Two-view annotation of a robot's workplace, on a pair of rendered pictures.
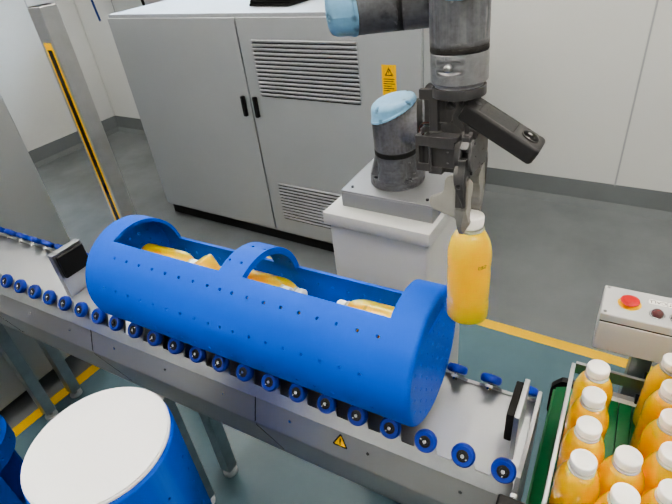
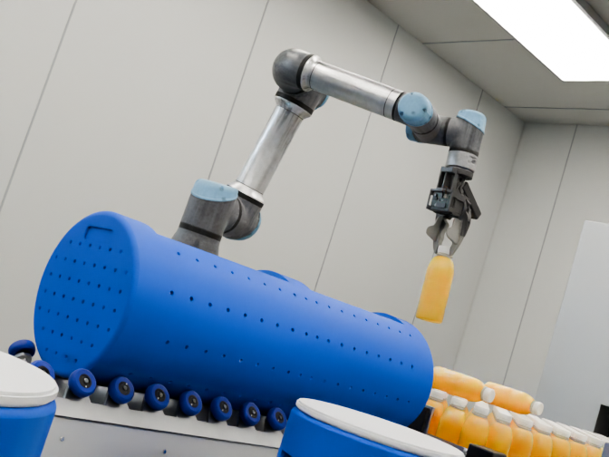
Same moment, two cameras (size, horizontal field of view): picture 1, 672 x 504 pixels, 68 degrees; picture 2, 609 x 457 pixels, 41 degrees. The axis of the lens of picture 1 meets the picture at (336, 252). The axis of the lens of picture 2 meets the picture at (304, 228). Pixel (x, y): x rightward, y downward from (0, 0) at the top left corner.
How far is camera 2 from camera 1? 2.05 m
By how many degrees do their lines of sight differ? 84
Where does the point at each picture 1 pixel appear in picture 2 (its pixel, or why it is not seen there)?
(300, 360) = (378, 362)
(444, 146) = (462, 199)
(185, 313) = (284, 324)
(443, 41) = (475, 148)
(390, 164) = (213, 244)
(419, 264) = not seen: hidden behind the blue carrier
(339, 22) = (426, 115)
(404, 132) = (232, 215)
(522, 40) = not seen: outside the picture
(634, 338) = not seen: hidden behind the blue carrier
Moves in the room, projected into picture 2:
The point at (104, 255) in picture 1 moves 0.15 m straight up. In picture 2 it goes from (162, 247) to (191, 162)
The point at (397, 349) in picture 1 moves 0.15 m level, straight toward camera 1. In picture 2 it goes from (421, 343) to (486, 363)
